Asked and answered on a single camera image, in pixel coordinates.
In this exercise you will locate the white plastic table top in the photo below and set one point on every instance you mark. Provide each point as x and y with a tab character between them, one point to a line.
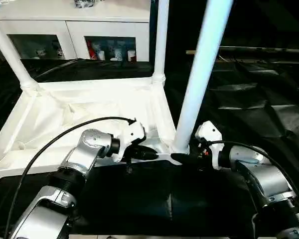
89	99

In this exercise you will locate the white plastic table leg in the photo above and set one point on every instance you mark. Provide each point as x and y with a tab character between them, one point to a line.
10	54
201	74
162	37

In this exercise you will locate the black glossy mat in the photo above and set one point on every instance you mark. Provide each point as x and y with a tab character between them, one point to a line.
264	99

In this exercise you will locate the small white jar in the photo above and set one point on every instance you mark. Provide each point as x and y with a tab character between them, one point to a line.
131	54

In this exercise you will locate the patterned white jar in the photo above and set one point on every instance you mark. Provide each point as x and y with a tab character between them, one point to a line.
117	53

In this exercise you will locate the small gold label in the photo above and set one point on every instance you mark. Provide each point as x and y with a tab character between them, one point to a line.
190	52

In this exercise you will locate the small white cup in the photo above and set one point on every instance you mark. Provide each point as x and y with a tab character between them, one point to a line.
101	55

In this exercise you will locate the red packet in cabinet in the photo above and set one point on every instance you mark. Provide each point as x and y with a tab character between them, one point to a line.
92	52

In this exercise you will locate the black long pole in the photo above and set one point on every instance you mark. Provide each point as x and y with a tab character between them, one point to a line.
264	49

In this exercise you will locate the white cabinet with glass doors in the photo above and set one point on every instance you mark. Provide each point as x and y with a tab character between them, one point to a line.
102	27

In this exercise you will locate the black backdrop cloth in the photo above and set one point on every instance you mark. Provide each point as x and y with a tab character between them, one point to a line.
264	22

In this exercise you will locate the grey ornament on cabinet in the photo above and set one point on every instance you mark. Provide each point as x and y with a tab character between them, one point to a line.
83	2

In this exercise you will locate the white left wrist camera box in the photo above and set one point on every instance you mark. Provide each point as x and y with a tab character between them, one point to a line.
133	132

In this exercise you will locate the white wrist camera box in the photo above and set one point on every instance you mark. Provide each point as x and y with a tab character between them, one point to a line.
209	130
133	132

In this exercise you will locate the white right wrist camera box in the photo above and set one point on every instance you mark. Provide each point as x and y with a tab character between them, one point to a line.
209	130

